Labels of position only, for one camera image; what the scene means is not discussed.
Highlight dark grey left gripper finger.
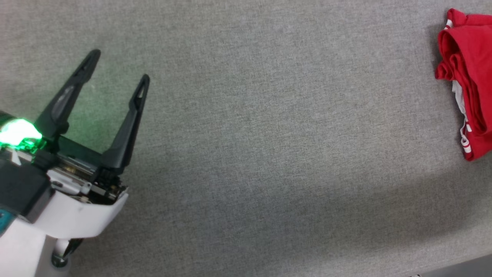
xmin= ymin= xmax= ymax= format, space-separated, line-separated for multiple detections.
xmin=34 ymin=49 xmax=102 ymax=142
xmin=101 ymin=74 xmax=151 ymax=174

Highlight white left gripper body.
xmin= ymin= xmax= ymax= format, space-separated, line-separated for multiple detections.
xmin=0 ymin=111 xmax=130 ymax=239

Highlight red garment with white trim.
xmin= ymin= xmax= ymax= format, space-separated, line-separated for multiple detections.
xmin=434 ymin=8 xmax=492 ymax=162

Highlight teal cable connector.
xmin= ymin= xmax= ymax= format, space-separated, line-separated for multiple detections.
xmin=0 ymin=210 xmax=17 ymax=236

